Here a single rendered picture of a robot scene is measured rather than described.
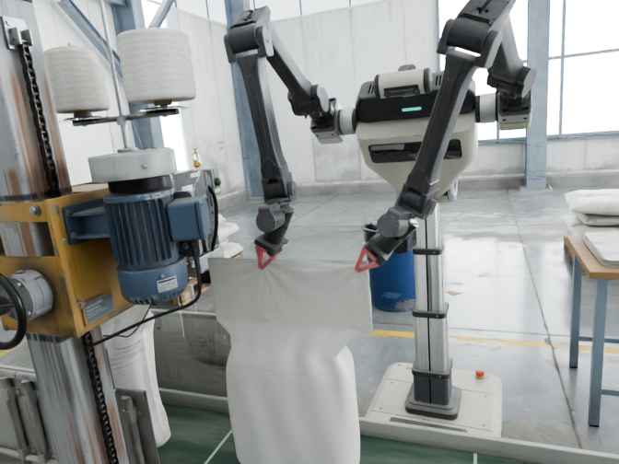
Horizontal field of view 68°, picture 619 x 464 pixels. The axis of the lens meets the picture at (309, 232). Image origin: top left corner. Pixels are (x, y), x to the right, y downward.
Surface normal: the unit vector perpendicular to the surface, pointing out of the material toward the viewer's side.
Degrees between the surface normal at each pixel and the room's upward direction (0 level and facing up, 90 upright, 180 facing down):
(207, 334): 90
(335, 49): 90
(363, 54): 90
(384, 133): 40
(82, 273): 90
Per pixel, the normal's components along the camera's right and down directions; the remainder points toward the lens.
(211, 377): -0.35, 0.24
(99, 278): 0.93, 0.00
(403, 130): -0.32, -0.59
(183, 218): 0.06, 0.22
